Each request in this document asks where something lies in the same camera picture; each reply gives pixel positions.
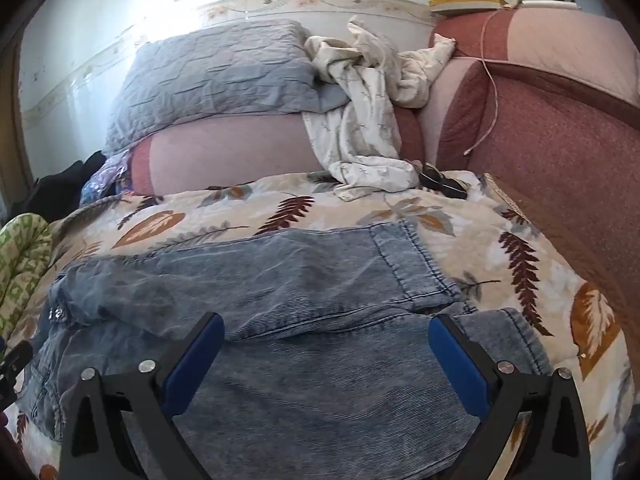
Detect blue denim pants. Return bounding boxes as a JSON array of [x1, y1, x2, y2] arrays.
[[22, 220, 556, 480]]

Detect thin white cable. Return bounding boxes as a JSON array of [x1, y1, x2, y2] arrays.
[[465, 6, 523, 157]]

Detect small black object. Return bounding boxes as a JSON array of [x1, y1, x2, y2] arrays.
[[419, 162, 468, 196]]

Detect purple plastic bag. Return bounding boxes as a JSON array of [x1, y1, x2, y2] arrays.
[[80, 155, 133, 203]]

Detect white patterned crumpled cloth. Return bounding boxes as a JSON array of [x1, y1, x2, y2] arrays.
[[301, 14, 457, 203]]

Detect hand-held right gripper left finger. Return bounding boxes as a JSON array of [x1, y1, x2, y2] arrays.
[[59, 311, 226, 480]]

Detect leaf print blanket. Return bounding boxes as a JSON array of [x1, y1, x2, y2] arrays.
[[10, 170, 636, 480]]

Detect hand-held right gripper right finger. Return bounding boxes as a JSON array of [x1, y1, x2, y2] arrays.
[[428, 314, 593, 480]]

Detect white pipe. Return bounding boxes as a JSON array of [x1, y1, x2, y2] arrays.
[[520, 0, 581, 12]]

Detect large red and pink cushion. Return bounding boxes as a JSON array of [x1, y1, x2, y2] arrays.
[[417, 7, 640, 341]]

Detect yellow flat box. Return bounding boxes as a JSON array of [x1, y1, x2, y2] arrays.
[[429, 0, 523, 15]]

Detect black clothing pile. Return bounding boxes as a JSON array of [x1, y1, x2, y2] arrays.
[[10, 150, 108, 221]]

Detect pink maroon bolster cushion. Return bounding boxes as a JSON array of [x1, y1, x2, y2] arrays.
[[129, 107, 426, 197]]

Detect green patterned quilt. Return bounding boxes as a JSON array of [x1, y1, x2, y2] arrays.
[[0, 212, 53, 341]]

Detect grey quilted pillow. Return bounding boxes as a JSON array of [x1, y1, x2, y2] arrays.
[[102, 19, 346, 157]]

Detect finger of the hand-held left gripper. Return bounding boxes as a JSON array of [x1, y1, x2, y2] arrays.
[[0, 340, 32, 411]]

